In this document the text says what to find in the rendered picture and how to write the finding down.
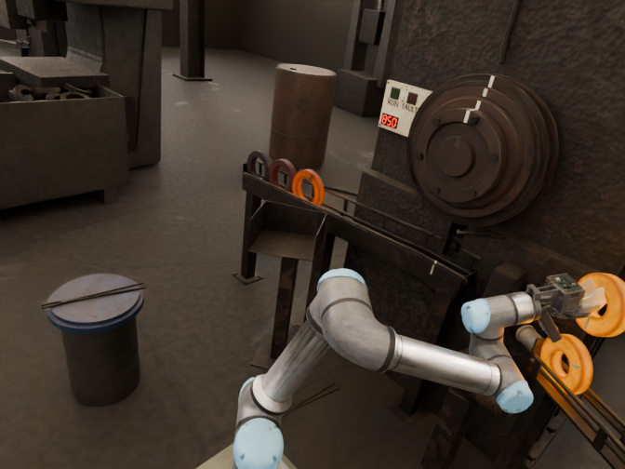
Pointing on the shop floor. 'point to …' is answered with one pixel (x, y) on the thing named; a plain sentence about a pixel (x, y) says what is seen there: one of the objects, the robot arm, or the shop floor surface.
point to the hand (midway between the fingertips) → (604, 298)
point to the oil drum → (301, 114)
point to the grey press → (101, 58)
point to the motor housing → (455, 424)
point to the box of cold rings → (60, 142)
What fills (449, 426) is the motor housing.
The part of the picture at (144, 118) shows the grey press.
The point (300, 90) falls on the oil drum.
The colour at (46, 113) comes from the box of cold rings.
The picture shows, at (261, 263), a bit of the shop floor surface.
